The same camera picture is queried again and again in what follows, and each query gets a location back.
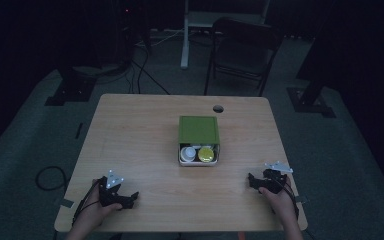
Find black folding chair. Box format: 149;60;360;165
203;17;285;98

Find dark equipment rack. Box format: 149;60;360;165
111;0;154;68

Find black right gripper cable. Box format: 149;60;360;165
273;173;301;221

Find pile of coffee capsules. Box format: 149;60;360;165
179;143;220;164

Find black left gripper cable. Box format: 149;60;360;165
71;179;102;226

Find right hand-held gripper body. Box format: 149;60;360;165
259;161;294;195

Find looped black floor cable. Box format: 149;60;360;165
35;165;69;192

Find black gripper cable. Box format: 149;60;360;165
273;173;301;221
71;179;102;226

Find black floor cables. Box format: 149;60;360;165
125;43;172;96

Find white desk frame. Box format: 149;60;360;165
180;0;272;70

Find white floor cable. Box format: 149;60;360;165
135;29;185;47

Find grey round stand base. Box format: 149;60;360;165
72;63;128;77

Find person's right hand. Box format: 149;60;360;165
258;175;300;231

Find black stand base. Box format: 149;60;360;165
286;87;337;119
44;66;98;107

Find green box sleeve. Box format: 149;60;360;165
178;115;221;146

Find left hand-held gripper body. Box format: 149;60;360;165
98;169;135;210

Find person's left hand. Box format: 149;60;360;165
76;179;124;234

